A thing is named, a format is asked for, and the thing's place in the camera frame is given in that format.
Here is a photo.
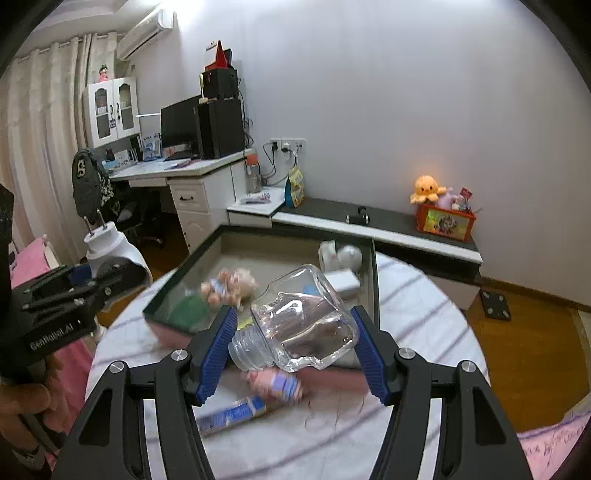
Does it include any pastel building block house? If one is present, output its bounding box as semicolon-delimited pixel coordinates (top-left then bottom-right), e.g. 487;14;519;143
244;366;304;403

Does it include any green round case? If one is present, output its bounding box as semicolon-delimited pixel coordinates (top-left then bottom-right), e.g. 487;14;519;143
167;292;214;332

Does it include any white wall power strip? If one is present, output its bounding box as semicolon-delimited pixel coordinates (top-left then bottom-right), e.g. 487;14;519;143
269;137;307;154

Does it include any beige curtain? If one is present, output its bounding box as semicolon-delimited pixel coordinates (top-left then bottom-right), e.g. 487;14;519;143
0;31;122;269

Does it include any white astronaut figure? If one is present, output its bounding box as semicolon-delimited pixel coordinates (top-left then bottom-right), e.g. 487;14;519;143
318;239;363;274

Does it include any person's left hand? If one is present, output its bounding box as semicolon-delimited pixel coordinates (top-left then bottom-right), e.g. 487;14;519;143
0;356;66;445

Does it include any clear plastic bottle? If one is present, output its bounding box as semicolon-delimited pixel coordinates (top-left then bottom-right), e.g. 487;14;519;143
229;264;361;374

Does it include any black speakers stack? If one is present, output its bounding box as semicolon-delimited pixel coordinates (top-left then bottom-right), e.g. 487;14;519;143
197;99;245;160

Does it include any white striped quilt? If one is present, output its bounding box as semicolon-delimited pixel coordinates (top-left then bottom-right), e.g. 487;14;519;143
84;251;486;480

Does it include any black floor scale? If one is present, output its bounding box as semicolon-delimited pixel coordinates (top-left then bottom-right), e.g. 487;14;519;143
479;289;513;321

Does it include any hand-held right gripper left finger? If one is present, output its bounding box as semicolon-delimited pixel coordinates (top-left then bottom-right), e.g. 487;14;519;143
51;305;238;480

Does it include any orange octopus plush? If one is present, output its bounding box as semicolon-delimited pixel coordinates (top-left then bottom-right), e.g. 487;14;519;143
409;175;448;205

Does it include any black speaker box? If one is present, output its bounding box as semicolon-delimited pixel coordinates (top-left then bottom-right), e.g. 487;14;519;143
201;68;240;102

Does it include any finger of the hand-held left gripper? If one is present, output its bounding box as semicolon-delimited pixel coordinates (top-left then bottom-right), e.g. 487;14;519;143
13;263;101;302
27;262;147;325

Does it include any white desk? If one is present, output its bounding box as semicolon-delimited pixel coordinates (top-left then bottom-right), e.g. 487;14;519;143
107;147;256;256

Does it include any red cone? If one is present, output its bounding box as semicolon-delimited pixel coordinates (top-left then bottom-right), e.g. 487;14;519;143
204;40;232;72

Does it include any low black-topped cabinet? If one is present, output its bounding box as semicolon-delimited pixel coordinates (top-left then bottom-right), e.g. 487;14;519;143
226;186;484;311

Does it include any white plug night light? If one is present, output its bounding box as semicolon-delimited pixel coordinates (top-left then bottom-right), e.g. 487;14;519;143
82;207;154;288

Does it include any black patterned backpack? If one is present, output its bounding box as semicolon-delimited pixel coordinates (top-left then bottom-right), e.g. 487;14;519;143
72;148;112;219

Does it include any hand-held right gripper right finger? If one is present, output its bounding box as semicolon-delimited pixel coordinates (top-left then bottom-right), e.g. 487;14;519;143
348;305;532;480

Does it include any white glass-door cabinet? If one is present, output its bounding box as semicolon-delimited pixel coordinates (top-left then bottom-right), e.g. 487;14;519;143
82;76;142;149

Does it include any small doll figurine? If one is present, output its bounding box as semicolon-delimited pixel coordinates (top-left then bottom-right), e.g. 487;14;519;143
200;268;259;308

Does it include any pink box with black rim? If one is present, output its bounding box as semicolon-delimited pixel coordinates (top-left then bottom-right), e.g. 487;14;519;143
142;224;381;371

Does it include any orange-capped bottle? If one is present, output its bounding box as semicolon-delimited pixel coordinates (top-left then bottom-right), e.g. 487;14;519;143
244;154;262;194

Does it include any pink pillow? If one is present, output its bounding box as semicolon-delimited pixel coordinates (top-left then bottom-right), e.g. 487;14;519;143
8;239;62;289

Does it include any pink printed blanket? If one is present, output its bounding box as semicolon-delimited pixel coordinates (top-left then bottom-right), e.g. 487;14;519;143
516;410;591;480

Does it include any white air conditioner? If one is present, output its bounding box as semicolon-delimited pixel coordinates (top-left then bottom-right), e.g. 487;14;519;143
115;8;177;62

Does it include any orange cartoon storage box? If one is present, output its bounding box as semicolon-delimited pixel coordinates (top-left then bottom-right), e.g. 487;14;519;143
414;202;476;244

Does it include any black office chair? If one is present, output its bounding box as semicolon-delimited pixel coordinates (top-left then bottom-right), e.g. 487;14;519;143
108;188;165;248

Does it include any black computer monitor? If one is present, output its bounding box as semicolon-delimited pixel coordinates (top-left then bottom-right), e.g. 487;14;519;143
160;95;202;161

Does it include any blue yellow snack bag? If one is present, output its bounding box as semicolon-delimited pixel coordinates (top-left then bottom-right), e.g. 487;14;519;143
284;165;306;209

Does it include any dark blue glitter box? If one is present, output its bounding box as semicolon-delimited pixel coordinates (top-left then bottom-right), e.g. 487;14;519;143
195;395;271;435

